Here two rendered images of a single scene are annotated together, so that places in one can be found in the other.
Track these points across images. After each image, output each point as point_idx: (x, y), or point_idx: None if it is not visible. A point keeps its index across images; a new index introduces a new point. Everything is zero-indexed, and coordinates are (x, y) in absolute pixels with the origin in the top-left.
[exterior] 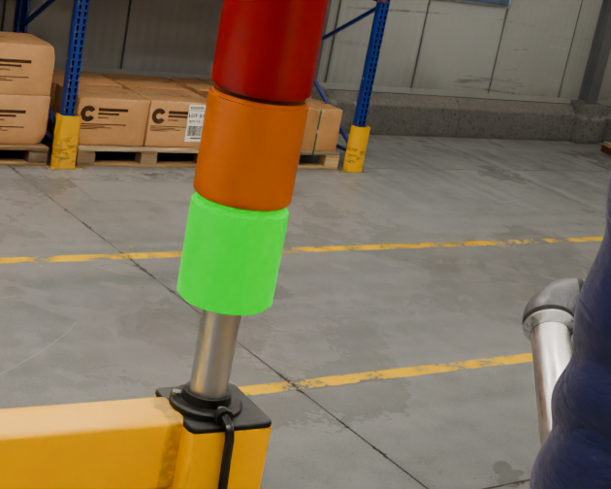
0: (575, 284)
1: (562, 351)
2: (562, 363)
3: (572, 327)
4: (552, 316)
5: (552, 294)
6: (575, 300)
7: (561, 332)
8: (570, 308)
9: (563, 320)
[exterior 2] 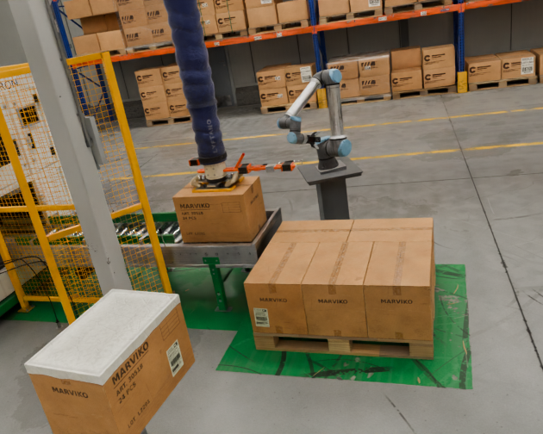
0: (321, 71)
1: (308, 87)
2: (305, 89)
3: (317, 82)
4: (311, 79)
5: (315, 74)
6: (319, 75)
7: (311, 83)
8: (317, 77)
9: (314, 80)
